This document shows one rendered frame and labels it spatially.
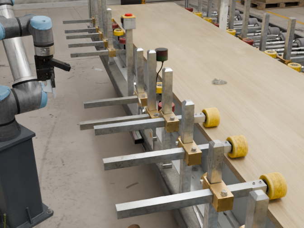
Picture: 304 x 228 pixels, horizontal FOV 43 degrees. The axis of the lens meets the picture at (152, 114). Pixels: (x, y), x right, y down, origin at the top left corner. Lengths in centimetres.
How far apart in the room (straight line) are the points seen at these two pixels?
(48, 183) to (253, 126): 170
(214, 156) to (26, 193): 157
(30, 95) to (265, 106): 127
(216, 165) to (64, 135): 249
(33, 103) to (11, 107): 12
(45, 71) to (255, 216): 123
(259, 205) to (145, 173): 203
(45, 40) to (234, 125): 92
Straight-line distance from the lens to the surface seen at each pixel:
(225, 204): 117
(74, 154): 323
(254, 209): 97
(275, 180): 125
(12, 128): 230
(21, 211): 254
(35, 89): 229
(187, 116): 135
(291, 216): 125
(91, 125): 180
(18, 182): 242
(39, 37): 182
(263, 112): 184
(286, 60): 277
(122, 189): 279
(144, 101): 204
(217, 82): 212
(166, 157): 135
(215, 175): 119
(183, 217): 149
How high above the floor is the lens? 167
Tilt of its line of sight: 26 degrees down
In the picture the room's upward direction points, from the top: straight up
